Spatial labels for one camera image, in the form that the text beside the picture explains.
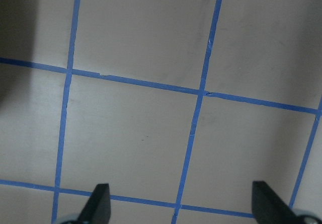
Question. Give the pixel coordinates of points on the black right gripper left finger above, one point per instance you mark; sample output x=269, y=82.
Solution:
x=98, y=207

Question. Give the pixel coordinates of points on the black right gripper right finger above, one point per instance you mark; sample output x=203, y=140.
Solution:
x=268, y=207

